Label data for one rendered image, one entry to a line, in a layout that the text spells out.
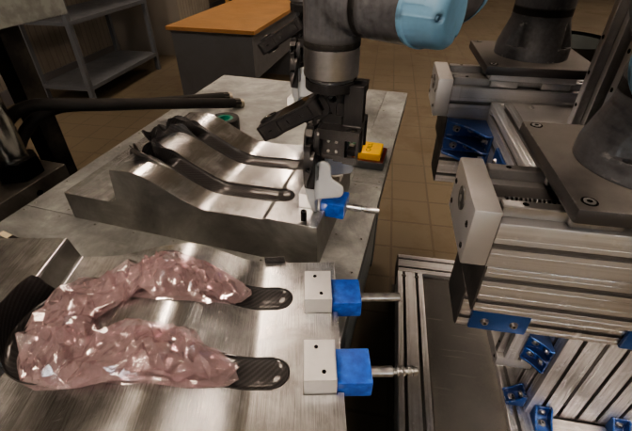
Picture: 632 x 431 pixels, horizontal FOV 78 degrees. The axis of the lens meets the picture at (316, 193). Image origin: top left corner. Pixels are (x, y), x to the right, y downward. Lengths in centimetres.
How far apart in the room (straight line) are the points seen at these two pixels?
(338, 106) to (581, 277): 39
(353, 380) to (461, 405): 81
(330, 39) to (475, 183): 27
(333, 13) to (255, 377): 43
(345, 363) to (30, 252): 45
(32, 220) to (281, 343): 60
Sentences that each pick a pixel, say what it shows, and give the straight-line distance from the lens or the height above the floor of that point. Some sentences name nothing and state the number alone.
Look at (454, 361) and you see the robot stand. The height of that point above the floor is 21.
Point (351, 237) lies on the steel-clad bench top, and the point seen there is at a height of 80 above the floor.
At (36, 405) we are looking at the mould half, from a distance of 53.
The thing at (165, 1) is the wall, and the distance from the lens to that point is 503.
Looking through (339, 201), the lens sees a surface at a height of 90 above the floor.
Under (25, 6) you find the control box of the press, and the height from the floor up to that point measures 111.
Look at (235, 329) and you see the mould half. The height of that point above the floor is 86.
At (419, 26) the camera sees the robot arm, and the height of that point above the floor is 119.
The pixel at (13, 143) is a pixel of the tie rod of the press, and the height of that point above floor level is 87.
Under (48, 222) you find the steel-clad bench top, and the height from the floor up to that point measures 80.
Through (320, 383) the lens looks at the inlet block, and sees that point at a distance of 46.
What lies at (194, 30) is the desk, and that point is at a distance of 302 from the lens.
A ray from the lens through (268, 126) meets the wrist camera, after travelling 59.
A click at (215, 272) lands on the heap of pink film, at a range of 54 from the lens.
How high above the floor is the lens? 128
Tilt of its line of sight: 35 degrees down
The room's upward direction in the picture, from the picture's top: straight up
